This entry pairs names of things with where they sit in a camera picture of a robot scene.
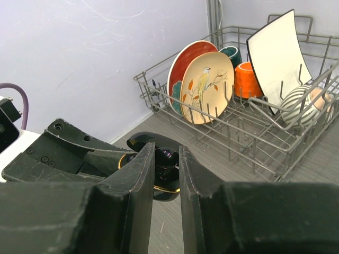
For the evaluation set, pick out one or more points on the black earbud charging case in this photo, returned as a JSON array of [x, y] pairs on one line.
[[164, 192]]

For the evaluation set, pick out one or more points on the orange mug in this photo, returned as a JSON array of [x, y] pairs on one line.
[[246, 85]]

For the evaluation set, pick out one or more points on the striped black white cup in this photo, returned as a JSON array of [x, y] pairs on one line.
[[302, 106]]

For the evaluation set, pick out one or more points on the dark green mug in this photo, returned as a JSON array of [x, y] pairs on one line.
[[233, 54]]

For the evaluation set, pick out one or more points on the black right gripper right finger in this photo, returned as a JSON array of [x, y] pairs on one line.
[[254, 217]]

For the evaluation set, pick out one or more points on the beige speckled round plate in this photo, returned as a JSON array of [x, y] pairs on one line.
[[207, 87]]

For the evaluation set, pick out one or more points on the white square plate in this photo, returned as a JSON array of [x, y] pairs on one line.
[[275, 54]]

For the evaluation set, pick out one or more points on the red green round plate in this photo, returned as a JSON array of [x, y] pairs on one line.
[[178, 68]]

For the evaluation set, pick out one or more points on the black earbud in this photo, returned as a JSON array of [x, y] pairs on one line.
[[166, 160]]

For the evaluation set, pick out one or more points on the aluminium frame rail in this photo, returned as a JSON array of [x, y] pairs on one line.
[[215, 18]]

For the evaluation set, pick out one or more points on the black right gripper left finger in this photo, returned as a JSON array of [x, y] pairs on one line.
[[112, 216]]

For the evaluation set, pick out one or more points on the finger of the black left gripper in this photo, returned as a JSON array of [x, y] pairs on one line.
[[62, 153]]

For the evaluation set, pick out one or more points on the grey wire dish rack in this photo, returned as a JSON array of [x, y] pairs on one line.
[[251, 132]]

